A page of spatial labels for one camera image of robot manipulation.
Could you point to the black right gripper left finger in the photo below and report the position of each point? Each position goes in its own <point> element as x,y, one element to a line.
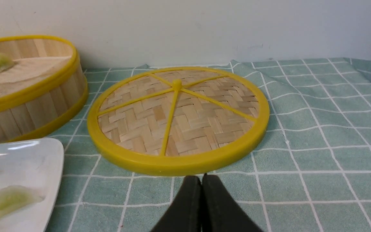
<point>183,215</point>

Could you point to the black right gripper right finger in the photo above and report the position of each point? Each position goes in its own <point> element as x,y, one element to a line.
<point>220,212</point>

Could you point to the white rectangular plate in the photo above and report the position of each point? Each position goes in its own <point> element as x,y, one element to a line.
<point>35,164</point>

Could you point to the green dumpling plate right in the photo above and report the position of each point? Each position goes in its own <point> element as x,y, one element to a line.
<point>15,197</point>

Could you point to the woven bamboo steamer lid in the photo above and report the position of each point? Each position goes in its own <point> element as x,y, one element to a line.
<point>178,121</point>

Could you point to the green checked tablecloth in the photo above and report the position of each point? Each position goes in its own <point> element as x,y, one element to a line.
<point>311,173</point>

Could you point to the bamboo steamer basket yellow rim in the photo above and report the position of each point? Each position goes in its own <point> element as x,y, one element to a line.
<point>44,89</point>

